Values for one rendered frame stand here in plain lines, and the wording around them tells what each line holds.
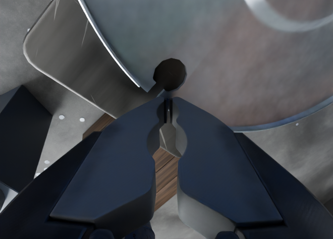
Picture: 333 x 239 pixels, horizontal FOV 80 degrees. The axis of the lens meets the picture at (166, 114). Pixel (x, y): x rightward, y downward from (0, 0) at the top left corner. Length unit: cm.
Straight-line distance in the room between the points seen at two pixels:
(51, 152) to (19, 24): 59
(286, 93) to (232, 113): 5
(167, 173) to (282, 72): 73
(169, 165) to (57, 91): 58
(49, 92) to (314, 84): 94
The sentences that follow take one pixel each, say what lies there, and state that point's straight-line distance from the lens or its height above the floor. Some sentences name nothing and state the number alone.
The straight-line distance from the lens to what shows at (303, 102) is 22.
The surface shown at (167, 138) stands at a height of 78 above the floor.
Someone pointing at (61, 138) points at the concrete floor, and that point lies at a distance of 112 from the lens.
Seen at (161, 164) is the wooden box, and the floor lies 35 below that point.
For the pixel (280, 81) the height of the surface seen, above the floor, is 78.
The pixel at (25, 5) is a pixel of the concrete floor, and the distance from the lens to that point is 93.
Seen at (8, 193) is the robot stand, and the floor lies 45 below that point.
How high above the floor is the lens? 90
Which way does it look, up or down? 54 degrees down
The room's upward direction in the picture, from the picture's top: 149 degrees clockwise
